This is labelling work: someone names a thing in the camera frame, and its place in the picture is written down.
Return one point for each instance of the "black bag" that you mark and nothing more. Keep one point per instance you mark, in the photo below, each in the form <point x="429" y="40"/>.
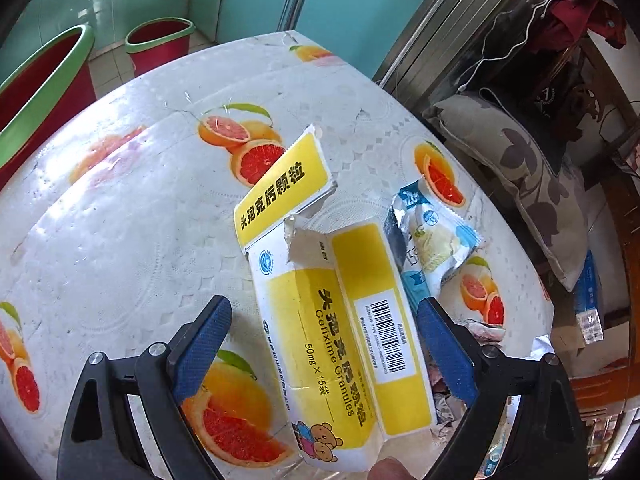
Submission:
<point x="560" y="85"/>

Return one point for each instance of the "yellow white medicine box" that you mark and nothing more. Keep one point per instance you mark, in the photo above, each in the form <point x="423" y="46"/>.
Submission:
<point x="320" y="310"/>

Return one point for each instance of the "person's right hand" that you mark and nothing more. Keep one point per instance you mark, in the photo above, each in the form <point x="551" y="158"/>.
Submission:
<point x="390" y="470"/>

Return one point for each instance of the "metal sliding door frame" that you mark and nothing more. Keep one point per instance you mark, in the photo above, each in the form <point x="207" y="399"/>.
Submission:
<point x="450" y="35"/>

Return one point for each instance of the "crumpled foil wrapper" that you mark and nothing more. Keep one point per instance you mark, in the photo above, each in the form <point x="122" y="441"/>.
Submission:
<point x="450" y="410"/>

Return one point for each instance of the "wooden desk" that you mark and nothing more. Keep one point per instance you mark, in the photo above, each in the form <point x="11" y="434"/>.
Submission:
<point x="600" y="380"/>

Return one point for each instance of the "white blue wrapper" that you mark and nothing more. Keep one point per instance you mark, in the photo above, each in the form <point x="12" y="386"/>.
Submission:
<point x="435" y="240"/>

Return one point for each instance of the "floral cushion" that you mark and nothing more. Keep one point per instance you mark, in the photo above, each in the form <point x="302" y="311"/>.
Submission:
<point x="535" y="180"/>

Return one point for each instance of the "large red green-rimmed bin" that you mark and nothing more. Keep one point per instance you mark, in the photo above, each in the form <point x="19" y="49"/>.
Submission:
<point x="45" y="95"/>

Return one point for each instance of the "small red green-rimmed bin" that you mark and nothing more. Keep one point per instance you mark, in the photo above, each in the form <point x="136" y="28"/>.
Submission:
<point x="160" y="50"/>

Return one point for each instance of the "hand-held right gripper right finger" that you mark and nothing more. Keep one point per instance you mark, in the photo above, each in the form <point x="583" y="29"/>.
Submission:
<point x="445" y="355"/>

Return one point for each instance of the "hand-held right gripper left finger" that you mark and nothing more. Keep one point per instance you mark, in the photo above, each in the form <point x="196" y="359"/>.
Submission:
<point x="200" y="352"/>

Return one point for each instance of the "red cloth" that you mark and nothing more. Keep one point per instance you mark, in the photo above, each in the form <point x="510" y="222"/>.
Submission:
<point x="585" y="15"/>

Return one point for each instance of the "blue box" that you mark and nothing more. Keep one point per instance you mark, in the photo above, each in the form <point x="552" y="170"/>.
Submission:
<point x="590" y="300"/>

